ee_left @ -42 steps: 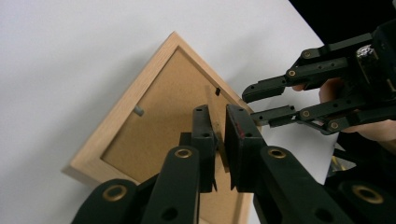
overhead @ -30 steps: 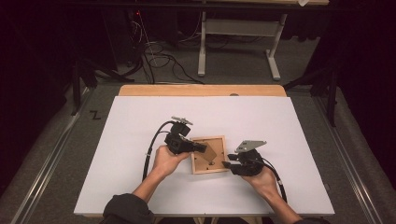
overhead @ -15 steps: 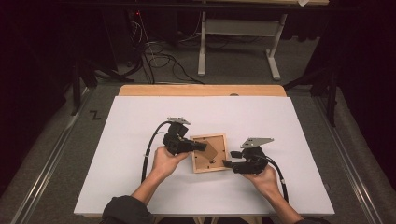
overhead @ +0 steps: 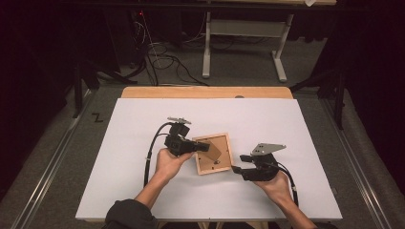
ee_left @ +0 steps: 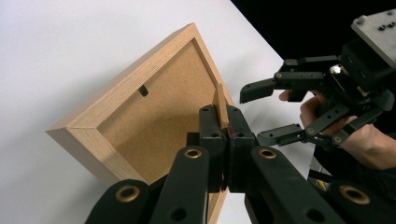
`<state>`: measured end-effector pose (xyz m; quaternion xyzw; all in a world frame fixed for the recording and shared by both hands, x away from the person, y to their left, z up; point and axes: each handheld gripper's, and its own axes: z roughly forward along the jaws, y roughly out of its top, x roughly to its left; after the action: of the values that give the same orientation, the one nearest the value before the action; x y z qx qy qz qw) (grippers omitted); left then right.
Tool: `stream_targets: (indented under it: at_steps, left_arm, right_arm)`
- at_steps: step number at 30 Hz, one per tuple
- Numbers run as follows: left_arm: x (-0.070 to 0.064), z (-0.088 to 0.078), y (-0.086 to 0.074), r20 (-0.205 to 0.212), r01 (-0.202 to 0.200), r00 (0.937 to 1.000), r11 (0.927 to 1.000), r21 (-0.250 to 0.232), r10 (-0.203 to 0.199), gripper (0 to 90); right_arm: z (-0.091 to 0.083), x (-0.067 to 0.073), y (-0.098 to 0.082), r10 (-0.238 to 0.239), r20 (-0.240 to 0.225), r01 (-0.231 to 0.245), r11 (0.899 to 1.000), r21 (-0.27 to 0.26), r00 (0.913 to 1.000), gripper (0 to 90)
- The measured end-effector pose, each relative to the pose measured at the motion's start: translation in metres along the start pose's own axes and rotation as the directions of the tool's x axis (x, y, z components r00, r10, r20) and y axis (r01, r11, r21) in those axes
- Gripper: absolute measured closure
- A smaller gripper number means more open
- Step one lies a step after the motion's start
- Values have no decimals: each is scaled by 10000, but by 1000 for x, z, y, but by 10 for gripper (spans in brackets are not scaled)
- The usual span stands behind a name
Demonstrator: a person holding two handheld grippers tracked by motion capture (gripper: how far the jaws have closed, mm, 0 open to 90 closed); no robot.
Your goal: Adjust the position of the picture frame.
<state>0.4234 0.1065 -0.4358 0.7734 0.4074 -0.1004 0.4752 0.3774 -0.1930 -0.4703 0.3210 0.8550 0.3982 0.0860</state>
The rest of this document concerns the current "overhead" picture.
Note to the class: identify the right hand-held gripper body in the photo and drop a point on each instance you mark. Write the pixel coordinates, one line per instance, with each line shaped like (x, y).
(262, 170)

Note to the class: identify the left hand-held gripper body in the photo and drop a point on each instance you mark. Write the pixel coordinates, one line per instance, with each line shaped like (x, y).
(178, 144)

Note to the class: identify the wooden picture frame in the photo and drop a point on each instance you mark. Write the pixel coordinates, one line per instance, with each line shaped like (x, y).
(203, 166)

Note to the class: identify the person's right hand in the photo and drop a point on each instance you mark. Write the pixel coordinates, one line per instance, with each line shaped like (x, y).
(278, 189)

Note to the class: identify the person's left hand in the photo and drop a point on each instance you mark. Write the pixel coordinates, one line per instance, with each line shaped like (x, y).
(167, 167)

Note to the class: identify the white table board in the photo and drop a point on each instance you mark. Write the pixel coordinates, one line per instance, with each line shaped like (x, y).
(223, 114)

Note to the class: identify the wooden table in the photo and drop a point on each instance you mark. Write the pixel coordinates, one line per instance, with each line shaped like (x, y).
(191, 92)

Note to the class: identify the grey round table cap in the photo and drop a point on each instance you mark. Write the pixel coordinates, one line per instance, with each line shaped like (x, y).
(239, 96)

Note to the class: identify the black metal stand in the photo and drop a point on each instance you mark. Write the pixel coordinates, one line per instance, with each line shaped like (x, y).
(78, 92)
(340, 101)

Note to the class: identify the dark curtain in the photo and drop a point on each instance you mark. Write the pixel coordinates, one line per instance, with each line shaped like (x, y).
(28, 79)
(379, 79)

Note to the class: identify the metal floor rail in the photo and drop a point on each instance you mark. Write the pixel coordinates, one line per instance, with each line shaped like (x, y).
(47, 178)
(359, 165)

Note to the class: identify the white metal desk frame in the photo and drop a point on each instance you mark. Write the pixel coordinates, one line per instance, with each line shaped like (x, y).
(245, 28)

